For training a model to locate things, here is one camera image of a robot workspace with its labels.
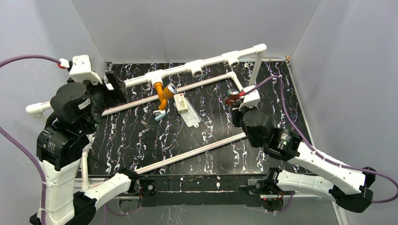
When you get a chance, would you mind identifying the brown water faucet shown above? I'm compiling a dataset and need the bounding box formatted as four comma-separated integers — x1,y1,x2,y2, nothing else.
224,90,244,107

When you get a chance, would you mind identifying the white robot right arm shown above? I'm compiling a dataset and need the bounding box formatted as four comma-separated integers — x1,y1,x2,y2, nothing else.
231,106,375,213

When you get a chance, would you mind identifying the orange water faucet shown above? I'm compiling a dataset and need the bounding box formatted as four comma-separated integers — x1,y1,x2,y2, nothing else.
154,82,177,111

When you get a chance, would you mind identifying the light blue tape roll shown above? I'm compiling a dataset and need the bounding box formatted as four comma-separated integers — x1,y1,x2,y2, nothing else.
153,110,167,122

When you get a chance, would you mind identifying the clear plastic bag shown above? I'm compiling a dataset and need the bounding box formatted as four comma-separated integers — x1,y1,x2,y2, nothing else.
180,99,202,128

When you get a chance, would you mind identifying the small cardboard box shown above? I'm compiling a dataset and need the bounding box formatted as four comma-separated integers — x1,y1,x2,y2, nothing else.
174,93,188,114

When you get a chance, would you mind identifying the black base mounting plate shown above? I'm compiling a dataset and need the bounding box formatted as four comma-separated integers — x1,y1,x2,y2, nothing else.
122,174,288,212

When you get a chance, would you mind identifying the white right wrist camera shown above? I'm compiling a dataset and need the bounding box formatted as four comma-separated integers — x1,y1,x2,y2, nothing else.
238,85,260,111

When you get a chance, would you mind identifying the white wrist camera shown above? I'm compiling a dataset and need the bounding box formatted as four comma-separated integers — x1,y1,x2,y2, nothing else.
58,54,103,84
238,85,260,111

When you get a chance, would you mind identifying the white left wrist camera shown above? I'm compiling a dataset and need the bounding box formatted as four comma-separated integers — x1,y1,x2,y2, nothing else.
58,54,103,84

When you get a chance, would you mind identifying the white PVC pipe frame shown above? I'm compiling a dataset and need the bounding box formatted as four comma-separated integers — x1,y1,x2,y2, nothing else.
25,44,267,190

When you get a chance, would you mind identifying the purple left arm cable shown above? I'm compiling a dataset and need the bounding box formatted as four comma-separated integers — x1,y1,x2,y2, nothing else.
0,55,63,225

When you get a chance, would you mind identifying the aluminium rail frame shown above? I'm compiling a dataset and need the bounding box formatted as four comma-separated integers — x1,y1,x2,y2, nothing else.
71,175,350,225

